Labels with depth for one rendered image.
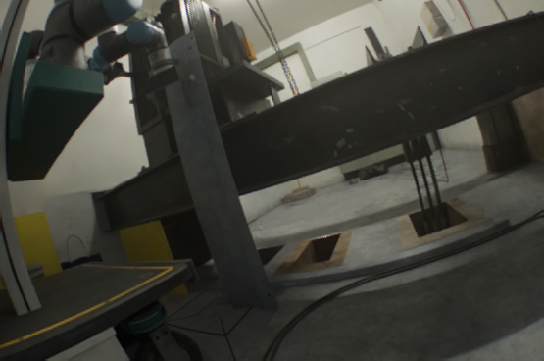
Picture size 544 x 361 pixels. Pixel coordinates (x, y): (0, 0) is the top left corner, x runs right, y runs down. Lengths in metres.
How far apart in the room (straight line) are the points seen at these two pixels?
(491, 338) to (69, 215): 1.93
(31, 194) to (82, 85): 1.28
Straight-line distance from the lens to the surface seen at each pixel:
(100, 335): 0.41
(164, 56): 0.83
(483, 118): 1.68
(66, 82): 0.49
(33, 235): 1.66
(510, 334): 0.58
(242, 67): 0.93
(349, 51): 4.40
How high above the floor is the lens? 0.44
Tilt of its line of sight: 5 degrees up
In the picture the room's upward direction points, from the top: 18 degrees counter-clockwise
